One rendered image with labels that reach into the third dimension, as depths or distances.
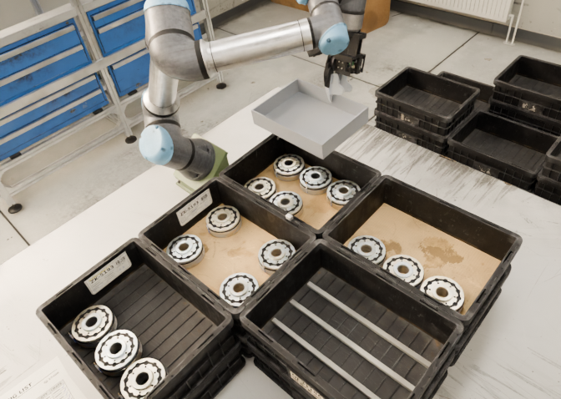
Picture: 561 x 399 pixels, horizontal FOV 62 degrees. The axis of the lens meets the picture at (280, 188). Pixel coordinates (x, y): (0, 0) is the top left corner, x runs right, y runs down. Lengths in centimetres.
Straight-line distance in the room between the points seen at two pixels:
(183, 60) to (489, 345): 104
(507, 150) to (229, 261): 154
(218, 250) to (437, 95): 156
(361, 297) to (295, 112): 57
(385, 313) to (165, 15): 90
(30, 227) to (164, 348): 194
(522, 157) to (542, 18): 190
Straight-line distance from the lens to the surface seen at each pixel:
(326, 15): 118
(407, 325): 118
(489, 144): 243
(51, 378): 146
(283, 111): 142
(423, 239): 134
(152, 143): 152
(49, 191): 321
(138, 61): 321
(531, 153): 244
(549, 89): 270
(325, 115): 138
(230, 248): 134
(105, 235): 170
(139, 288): 134
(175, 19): 123
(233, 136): 195
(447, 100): 250
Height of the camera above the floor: 185
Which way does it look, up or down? 43 degrees down
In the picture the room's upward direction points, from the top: 8 degrees counter-clockwise
